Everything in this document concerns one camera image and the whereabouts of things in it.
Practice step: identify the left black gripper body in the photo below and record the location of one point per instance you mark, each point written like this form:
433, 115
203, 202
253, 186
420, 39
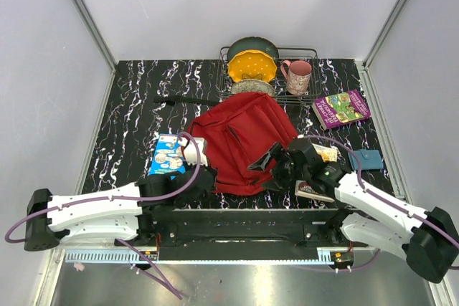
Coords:
184, 204

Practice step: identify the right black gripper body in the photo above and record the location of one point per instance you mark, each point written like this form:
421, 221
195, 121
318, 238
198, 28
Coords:
285, 170

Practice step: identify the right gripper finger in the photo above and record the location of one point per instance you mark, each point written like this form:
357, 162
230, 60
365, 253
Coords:
274, 153
273, 184

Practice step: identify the yellow paperback book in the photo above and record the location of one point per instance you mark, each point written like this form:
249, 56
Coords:
315, 178

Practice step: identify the red student backpack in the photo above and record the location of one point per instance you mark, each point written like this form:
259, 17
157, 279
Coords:
238, 132

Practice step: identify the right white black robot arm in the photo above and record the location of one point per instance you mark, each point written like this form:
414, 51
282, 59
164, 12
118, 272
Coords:
426, 240

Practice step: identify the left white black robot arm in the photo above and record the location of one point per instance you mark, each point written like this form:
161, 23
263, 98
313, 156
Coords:
123, 213

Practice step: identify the blue comic paperback book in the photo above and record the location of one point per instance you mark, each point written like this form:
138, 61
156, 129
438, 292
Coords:
167, 157

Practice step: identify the purple treehouse paperback book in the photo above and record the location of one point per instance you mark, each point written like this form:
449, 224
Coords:
334, 111

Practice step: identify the blue card wallet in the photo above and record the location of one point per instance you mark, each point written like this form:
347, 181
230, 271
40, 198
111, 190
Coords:
367, 160

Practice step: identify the grey patterned small plate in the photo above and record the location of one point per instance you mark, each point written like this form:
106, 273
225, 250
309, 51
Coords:
252, 85

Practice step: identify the pink patterned mug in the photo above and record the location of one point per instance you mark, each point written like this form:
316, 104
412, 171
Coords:
297, 75

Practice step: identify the yellow dotted plate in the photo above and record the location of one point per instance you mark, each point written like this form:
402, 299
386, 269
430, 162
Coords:
252, 64

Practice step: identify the dark green plate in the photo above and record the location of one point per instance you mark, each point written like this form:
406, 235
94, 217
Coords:
253, 43

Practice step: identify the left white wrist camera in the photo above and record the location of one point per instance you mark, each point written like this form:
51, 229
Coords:
194, 152

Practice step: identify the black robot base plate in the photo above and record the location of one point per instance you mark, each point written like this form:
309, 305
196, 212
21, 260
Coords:
294, 227

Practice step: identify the aluminium frame rail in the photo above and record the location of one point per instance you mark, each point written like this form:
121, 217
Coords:
95, 33

